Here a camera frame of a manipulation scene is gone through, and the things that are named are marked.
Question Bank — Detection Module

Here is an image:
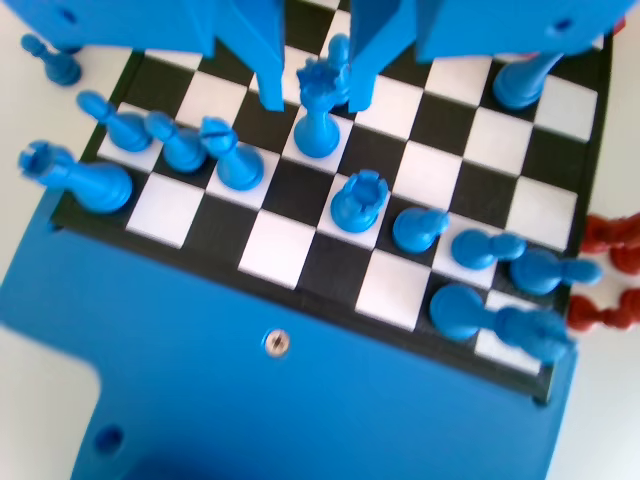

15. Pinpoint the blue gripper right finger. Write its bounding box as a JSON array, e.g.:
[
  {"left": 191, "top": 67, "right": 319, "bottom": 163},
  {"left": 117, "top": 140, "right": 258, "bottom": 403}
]
[{"left": 348, "top": 0, "right": 420, "bottom": 114}]

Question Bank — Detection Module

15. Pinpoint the blue pawn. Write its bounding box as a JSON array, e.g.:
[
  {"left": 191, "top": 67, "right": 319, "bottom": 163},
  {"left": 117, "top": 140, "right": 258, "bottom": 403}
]
[
  {"left": 325, "top": 32, "right": 354, "bottom": 107},
  {"left": 451, "top": 228, "right": 527, "bottom": 271},
  {"left": 144, "top": 110, "right": 207, "bottom": 174},
  {"left": 392, "top": 207, "right": 451, "bottom": 254},
  {"left": 19, "top": 32, "right": 84, "bottom": 87},
  {"left": 509, "top": 249, "right": 604, "bottom": 296},
  {"left": 75, "top": 89, "right": 154, "bottom": 156}
]

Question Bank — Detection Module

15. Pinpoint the blue queen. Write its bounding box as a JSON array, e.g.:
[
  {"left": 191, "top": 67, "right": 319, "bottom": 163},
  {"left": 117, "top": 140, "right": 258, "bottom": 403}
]
[{"left": 293, "top": 57, "right": 342, "bottom": 160}]

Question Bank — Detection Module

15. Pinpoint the blue rook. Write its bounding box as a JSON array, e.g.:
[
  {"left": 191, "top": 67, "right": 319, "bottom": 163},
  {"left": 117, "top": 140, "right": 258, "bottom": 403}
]
[
  {"left": 329, "top": 169, "right": 391, "bottom": 234},
  {"left": 18, "top": 140, "right": 135, "bottom": 215}
]

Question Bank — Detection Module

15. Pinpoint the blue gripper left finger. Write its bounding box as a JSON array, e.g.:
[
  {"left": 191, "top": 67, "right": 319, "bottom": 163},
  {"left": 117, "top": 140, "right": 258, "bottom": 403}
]
[{"left": 213, "top": 0, "right": 287, "bottom": 112}]

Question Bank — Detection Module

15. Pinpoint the black white chessboard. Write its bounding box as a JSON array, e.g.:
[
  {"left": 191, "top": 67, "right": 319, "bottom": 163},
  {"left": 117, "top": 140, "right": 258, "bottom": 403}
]
[{"left": 47, "top": 0, "right": 615, "bottom": 406}]

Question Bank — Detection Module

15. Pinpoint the row of blue chess pieces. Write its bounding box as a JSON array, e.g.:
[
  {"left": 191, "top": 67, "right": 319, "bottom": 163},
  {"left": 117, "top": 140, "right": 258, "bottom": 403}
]
[{"left": 428, "top": 282, "right": 576, "bottom": 365}]

